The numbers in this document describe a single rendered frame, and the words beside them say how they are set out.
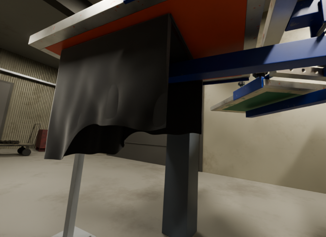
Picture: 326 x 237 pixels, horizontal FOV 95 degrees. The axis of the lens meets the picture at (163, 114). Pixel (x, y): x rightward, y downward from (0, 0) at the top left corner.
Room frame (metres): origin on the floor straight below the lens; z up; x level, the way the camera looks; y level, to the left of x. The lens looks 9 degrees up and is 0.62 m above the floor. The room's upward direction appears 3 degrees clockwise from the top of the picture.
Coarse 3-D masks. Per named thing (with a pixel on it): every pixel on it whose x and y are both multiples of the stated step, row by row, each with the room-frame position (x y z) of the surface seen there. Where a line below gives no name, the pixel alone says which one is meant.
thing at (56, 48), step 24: (168, 0) 0.31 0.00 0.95; (192, 0) 0.31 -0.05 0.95; (216, 0) 0.30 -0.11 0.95; (240, 0) 0.30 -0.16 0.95; (120, 24) 0.40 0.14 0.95; (192, 24) 0.38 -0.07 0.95; (216, 24) 0.38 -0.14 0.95; (240, 24) 0.37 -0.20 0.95; (48, 48) 0.55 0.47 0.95; (192, 48) 0.49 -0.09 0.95; (216, 48) 0.49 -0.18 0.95
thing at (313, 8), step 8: (304, 0) 0.37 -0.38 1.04; (312, 0) 0.36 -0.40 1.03; (296, 8) 0.38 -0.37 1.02; (304, 8) 0.37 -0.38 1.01; (312, 8) 0.36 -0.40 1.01; (320, 8) 0.35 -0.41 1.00; (296, 16) 0.38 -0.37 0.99; (304, 16) 0.37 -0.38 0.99; (312, 16) 0.37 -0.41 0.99; (320, 16) 0.37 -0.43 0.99; (288, 24) 0.40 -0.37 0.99; (296, 24) 0.40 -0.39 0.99; (304, 24) 0.40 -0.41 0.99; (312, 24) 0.40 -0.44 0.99
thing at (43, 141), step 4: (40, 132) 4.99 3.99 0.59; (44, 132) 4.76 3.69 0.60; (40, 136) 4.87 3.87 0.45; (44, 136) 4.78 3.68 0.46; (36, 140) 5.35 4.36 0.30; (40, 140) 4.77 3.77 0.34; (44, 140) 4.79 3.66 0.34; (36, 144) 5.23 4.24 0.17; (40, 144) 4.74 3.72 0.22; (44, 144) 4.80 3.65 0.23; (36, 148) 5.28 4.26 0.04; (40, 148) 4.76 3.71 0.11; (44, 148) 4.82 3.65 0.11
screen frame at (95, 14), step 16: (112, 0) 0.34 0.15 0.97; (144, 0) 0.32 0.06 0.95; (160, 0) 0.31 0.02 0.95; (256, 0) 0.30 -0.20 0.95; (80, 16) 0.40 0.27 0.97; (96, 16) 0.37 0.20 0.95; (112, 16) 0.37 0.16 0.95; (256, 16) 0.34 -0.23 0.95; (48, 32) 0.47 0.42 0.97; (64, 32) 0.45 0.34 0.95; (80, 32) 0.44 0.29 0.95; (256, 32) 0.40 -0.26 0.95; (208, 80) 0.77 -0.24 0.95
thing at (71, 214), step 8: (80, 160) 0.97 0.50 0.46; (80, 168) 0.97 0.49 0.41; (72, 176) 0.97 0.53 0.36; (80, 176) 0.98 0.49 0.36; (72, 184) 0.96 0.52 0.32; (80, 184) 0.99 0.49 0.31; (72, 192) 0.96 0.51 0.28; (72, 200) 0.95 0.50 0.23; (72, 208) 0.96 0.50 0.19; (72, 216) 0.97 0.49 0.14; (72, 224) 0.97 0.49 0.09; (64, 232) 0.97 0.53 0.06; (72, 232) 0.98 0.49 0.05; (80, 232) 1.06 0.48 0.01
